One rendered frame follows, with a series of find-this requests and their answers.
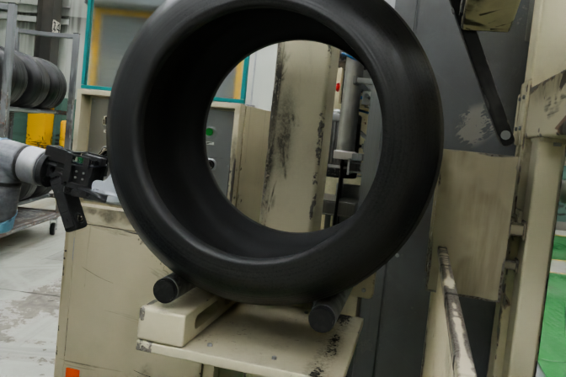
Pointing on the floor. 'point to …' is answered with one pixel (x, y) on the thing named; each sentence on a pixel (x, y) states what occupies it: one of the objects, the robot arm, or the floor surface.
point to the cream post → (301, 126)
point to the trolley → (33, 105)
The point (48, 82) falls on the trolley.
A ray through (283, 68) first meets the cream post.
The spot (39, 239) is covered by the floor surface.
